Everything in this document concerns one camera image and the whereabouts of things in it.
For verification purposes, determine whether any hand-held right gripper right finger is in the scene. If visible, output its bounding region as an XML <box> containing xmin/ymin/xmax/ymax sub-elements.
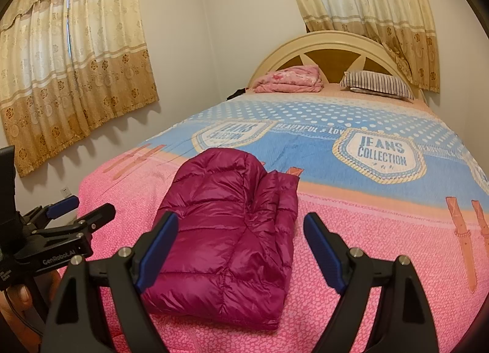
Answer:
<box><xmin>303</xmin><ymin>213</ymin><xmax>436</xmax><ymax>353</ymax></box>

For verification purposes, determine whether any person's left hand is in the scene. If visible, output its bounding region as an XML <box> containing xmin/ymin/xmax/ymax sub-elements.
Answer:
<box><xmin>0</xmin><ymin>273</ymin><xmax>62</xmax><ymax>334</ymax></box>

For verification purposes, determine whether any bed with pink-blue bedspread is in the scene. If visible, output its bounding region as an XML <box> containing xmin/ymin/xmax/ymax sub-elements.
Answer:
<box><xmin>57</xmin><ymin>93</ymin><xmax>489</xmax><ymax>353</ymax></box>

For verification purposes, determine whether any cream wooden bed headboard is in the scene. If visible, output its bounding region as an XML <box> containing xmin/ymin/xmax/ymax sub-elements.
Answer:
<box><xmin>248</xmin><ymin>30</ymin><xmax>426</xmax><ymax>102</ymax></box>

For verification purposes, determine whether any beige floral side window curtain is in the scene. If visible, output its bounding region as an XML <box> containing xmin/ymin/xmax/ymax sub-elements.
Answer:
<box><xmin>0</xmin><ymin>0</ymin><xmax>160</xmax><ymax>178</ymax></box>

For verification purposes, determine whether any beige floral headboard window curtain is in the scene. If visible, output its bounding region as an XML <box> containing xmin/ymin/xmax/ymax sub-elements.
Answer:
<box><xmin>277</xmin><ymin>0</ymin><xmax>440</xmax><ymax>93</ymax></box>

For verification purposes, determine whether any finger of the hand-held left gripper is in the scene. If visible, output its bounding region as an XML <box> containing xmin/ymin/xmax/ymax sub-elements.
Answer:
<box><xmin>27</xmin><ymin>203</ymin><xmax>116</xmax><ymax>245</ymax></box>
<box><xmin>21</xmin><ymin>196</ymin><xmax>80</xmax><ymax>227</ymax></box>

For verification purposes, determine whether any striped pillow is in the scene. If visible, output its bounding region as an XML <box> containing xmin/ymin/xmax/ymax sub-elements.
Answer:
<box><xmin>340</xmin><ymin>71</ymin><xmax>415</xmax><ymax>101</ymax></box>

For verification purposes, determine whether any folded pink floral quilt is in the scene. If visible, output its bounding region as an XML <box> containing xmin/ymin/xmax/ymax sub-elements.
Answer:
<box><xmin>253</xmin><ymin>65</ymin><xmax>325</xmax><ymax>94</ymax></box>

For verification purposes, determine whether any magenta quilted down jacket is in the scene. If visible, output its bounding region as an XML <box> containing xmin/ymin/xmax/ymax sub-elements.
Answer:
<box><xmin>142</xmin><ymin>148</ymin><xmax>299</xmax><ymax>331</ymax></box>

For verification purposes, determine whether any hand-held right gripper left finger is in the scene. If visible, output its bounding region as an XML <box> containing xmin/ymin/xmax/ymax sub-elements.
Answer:
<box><xmin>40</xmin><ymin>212</ymin><xmax>179</xmax><ymax>353</ymax></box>

